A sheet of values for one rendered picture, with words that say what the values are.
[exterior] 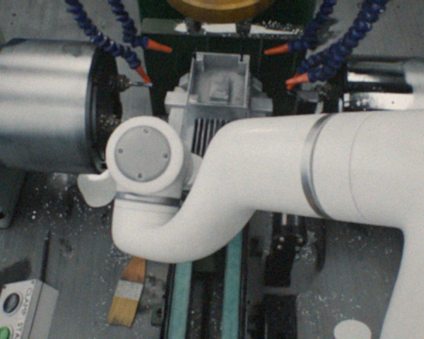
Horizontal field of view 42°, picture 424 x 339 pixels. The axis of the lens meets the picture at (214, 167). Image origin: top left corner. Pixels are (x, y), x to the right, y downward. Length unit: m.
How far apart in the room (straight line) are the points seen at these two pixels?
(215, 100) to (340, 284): 0.45
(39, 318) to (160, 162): 0.36
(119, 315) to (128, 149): 0.57
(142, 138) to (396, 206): 0.29
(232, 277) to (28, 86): 0.48
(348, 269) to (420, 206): 0.79
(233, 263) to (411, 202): 0.65
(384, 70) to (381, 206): 0.59
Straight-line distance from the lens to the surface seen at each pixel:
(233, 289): 0.99
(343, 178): 0.42
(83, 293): 1.14
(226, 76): 1.00
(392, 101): 0.95
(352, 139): 0.42
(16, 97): 0.98
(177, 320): 0.97
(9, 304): 0.87
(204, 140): 0.93
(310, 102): 0.79
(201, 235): 0.55
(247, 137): 0.49
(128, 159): 0.59
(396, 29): 1.64
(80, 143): 0.96
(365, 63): 0.99
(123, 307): 1.11
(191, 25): 0.85
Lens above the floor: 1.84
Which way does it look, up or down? 56 degrees down
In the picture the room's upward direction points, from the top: straight up
